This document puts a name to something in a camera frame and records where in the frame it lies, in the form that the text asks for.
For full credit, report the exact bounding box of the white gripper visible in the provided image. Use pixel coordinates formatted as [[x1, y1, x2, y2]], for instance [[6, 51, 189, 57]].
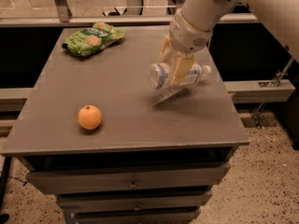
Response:
[[158, 8, 215, 86]]

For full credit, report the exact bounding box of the clear plastic bottle blue label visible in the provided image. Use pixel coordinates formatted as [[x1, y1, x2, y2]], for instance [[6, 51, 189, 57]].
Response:
[[149, 62, 211, 90]]

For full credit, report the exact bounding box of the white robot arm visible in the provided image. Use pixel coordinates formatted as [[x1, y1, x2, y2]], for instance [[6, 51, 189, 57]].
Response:
[[159, 0, 299, 86]]

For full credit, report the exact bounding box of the green snack bag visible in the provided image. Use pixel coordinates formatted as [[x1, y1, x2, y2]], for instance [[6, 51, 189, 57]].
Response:
[[62, 21, 125, 57]]

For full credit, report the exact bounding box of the orange fruit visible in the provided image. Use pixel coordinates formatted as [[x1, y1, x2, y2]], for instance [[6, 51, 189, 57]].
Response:
[[78, 105, 103, 130]]

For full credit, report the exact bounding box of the grey drawer cabinet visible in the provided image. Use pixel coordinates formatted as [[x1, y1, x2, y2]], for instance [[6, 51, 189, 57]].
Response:
[[0, 25, 250, 224]]

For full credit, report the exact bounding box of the middle grey drawer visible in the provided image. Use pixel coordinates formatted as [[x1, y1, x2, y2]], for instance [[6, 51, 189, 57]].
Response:
[[58, 189, 211, 213]]

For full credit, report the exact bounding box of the grey drawer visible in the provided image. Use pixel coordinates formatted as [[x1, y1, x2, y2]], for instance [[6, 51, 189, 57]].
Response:
[[58, 189, 211, 213], [26, 162, 231, 194], [76, 207, 199, 224]]

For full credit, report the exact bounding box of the bottom grey drawer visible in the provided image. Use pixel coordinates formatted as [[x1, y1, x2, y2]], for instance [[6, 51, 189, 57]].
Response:
[[76, 207, 199, 224]]

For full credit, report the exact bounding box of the top grey drawer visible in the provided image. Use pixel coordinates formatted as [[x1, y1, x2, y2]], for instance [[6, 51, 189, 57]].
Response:
[[26, 162, 231, 194]]

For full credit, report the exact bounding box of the metal window rail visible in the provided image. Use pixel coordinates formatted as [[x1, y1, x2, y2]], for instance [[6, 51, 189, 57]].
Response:
[[0, 12, 260, 28]]

